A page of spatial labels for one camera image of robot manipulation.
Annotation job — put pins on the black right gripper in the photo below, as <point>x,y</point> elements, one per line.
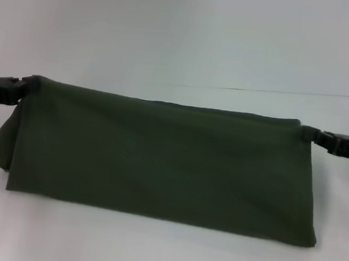
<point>344,146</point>

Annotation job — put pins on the dark green shirt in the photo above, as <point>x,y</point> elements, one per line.
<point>160,153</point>

